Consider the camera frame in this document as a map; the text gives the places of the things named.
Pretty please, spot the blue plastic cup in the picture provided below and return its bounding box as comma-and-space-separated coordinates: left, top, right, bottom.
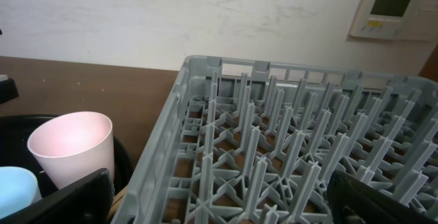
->
0, 166, 42, 219

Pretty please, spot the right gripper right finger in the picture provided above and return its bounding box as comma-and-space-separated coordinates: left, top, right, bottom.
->
326, 171, 435, 224

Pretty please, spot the wall thermostat panel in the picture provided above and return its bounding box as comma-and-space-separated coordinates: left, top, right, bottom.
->
350, 0, 420, 40

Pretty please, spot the grey dishwasher rack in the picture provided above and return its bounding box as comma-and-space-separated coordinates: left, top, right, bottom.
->
113, 55, 437, 223

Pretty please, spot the round black tray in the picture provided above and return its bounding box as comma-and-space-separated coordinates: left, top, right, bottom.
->
1, 114, 133, 197

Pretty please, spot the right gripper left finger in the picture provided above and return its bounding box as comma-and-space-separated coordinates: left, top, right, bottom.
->
1, 168, 114, 224

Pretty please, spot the wooden chopstick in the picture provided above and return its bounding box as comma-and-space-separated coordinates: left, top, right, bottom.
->
106, 186, 127, 223

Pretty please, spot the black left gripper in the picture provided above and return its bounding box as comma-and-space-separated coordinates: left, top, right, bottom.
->
0, 75, 19, 104

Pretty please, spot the pink plastic cup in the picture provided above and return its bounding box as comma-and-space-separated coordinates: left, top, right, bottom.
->
27, 112, 114, 189

